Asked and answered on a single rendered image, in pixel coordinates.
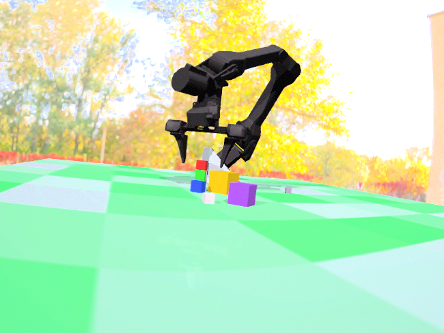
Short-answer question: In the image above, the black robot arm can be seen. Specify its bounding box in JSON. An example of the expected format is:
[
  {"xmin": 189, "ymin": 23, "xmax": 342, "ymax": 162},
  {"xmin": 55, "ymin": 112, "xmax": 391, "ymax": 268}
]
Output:
[{"xmin": 171, "ymin": 44, "xmax": 301, "ymax": 169}]

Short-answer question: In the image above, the blue block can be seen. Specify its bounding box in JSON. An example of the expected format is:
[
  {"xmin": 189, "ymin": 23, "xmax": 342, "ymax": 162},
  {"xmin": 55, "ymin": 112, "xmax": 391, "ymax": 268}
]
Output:
[{"xmin": 190, "ymin": 180, "xmax": 206, "ymax": 193}]

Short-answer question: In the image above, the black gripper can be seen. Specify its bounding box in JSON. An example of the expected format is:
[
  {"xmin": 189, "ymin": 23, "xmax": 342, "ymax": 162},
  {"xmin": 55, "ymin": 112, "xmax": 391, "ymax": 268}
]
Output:
[{"xmin": 165, "ymin": 98, "xmax": 247, "ymax": 168}]

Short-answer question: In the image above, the yellow block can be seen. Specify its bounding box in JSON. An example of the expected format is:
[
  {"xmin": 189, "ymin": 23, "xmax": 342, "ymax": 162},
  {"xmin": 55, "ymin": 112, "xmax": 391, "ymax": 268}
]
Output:
[{"xmin": 208, "ymin": 171, "xmax": 240, "ymax": 195}]

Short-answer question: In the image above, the red block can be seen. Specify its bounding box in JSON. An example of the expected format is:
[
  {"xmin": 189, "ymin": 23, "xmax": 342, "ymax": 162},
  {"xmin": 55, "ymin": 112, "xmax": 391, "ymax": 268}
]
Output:
[{"xmin": 196, "ymin": 160, "xmax": 208, "ymax": 171}]

